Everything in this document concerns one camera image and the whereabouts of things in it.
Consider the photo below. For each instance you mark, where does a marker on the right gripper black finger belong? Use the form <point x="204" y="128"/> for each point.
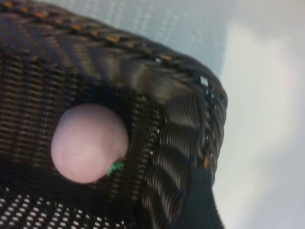
<point x="200" y="205"/>

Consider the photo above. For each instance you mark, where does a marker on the pink peach with green leaf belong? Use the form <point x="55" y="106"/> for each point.
<point x="88" y="143"/>

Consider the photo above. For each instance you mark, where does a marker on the dark brown wicker basket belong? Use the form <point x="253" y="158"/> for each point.
<point x="35" y="83"/>

